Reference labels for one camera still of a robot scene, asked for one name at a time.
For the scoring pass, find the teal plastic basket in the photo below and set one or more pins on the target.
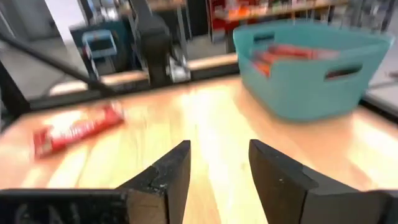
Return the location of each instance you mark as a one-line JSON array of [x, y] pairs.
[[304, 90]]

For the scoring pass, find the black diagonal frame strut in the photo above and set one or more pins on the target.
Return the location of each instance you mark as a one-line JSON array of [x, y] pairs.
[[46, 59]]

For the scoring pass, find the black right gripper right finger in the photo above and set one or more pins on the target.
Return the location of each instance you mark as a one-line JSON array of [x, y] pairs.
[[286, 193]]

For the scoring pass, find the long wooden workbench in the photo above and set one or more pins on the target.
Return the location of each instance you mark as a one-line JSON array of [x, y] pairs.
[[280, 11]]

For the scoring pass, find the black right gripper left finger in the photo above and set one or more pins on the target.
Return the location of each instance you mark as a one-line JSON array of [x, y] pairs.
[[149, 199]]

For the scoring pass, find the light blue frame chair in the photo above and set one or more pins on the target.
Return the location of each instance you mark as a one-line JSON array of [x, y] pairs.
[[93, 33]]

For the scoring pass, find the black frame post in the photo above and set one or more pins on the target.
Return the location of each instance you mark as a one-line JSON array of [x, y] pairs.
[[12, 96]]

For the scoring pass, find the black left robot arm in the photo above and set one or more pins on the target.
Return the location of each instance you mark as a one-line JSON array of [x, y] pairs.
[[158, 46]]

